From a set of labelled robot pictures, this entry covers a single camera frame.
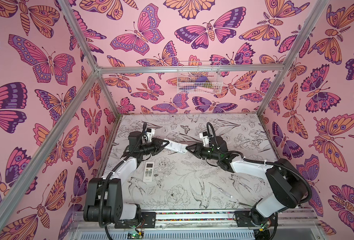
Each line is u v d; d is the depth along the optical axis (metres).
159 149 0.76
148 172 0.89
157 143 0.75
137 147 0.69
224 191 0.83
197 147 0.76
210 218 0.75
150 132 0.81
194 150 0.77
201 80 0.97
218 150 0.66
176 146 0.83
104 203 0.40
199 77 0.96
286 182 0.45
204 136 0.81
